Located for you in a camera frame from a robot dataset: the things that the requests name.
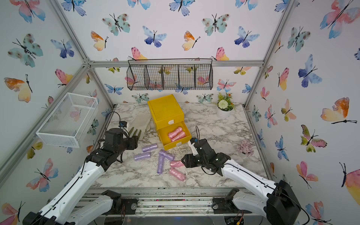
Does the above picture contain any black wire wall basket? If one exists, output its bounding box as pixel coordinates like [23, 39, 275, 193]
[126, 58, 213, 92]

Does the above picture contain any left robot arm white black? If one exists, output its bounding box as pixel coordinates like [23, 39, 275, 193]
[22, 133, 139, 225]

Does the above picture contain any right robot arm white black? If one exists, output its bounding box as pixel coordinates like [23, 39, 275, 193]
[181, 138, 302, 225]

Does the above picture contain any beige green work glove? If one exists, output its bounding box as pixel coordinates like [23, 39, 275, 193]
[129, 112, 152, 141]

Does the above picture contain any yellow three-drawer box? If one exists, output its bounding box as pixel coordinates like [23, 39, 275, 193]
[148, 94, 192, 151]

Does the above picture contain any purple roll upper left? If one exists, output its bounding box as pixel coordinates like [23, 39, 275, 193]
[142, 143, 158, 152]

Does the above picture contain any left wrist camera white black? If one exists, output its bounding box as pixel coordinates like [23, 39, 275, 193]
[119, 121, 128, 128]

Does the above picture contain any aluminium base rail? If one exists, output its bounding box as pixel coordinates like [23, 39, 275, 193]
[54, 187, 294, 225]

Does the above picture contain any pink roll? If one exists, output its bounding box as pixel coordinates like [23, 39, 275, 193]
[171, 131, 187, 142]
[168, 127, 183, 139]
[170, 160, 184, 168]
[169, 168, 186, 182]

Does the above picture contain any purple roll upright centre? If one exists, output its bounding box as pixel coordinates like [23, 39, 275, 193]
[157, 155, 165, 174]

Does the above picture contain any pink roll bottom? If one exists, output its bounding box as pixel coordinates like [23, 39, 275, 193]
[169, 168, 186, 182]

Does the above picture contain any purple roll angled centre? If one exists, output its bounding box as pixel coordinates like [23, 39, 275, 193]
[159, 150, 175, 161]

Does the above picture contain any white pot with green plant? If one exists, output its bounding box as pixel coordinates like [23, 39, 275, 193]
[217, 92, 234, 120]

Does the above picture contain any white mesh wall basket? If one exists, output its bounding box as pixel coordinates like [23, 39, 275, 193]
[36, 92, 98, 148]

